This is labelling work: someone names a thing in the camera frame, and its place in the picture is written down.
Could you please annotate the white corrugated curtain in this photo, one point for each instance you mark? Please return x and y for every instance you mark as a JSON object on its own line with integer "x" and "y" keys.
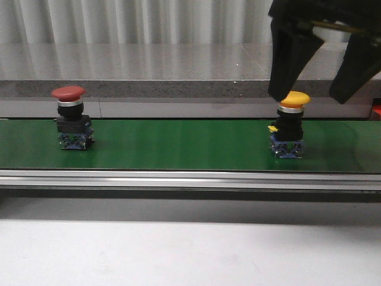
{"x": 205, "y": 22}

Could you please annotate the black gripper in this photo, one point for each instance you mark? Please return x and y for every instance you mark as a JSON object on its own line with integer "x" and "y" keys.
{"x": 294, "y": 43}

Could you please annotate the red plastic tray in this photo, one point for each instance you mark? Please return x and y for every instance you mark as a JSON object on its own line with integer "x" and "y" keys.
{"x": 375, "y": 114}

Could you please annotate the aluminium conveyor frame rail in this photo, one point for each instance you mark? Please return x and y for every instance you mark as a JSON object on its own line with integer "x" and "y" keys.
{"x": 185, "y": 179}

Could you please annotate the green conveyor belt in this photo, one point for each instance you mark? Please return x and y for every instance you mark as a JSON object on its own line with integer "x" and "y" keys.
{"x": 330, "y": 146}

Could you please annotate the grey stone countertop slab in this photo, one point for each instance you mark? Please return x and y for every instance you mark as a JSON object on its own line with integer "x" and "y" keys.
{"x": 137, "y": 70}

